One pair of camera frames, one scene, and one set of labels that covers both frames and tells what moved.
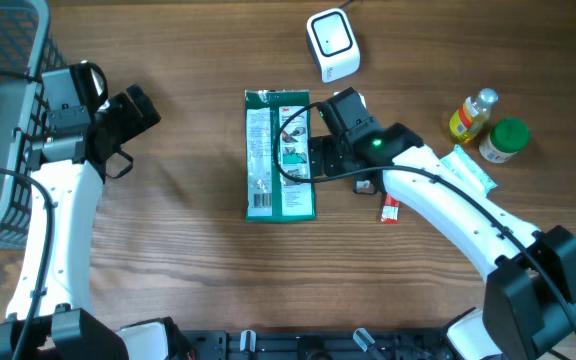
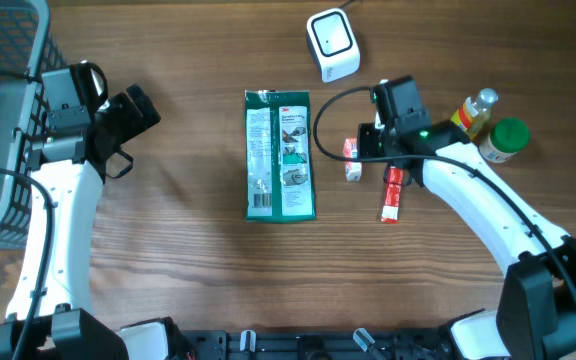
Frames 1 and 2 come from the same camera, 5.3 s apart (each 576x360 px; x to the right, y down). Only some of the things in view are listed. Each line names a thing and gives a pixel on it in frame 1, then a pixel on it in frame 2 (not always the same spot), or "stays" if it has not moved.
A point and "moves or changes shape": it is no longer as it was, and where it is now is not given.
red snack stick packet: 391,210 stays
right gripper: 328,146 → 366,132
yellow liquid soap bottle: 469,118 stays
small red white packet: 364,186 moves or changes shape
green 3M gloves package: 270,196 stays
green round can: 507,137 stays
